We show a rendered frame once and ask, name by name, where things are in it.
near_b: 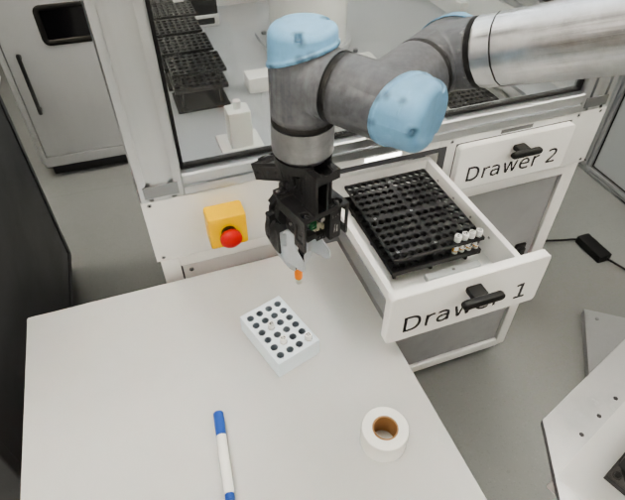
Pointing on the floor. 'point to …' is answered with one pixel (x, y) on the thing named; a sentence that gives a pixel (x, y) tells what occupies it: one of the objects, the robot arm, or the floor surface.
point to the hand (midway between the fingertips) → (296, 258)
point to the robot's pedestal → (605, 450)
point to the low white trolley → (225, 397)
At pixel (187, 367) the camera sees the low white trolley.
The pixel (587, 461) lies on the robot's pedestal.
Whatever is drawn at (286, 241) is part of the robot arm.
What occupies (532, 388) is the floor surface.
